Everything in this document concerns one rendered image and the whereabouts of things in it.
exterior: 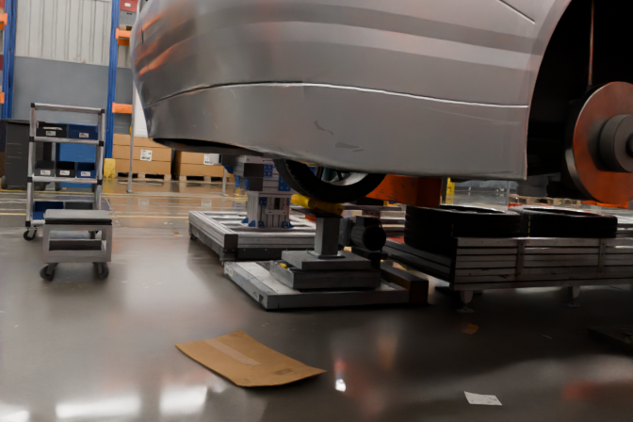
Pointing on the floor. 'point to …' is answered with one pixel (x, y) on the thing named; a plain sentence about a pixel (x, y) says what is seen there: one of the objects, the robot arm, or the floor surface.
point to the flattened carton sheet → (247, 361)
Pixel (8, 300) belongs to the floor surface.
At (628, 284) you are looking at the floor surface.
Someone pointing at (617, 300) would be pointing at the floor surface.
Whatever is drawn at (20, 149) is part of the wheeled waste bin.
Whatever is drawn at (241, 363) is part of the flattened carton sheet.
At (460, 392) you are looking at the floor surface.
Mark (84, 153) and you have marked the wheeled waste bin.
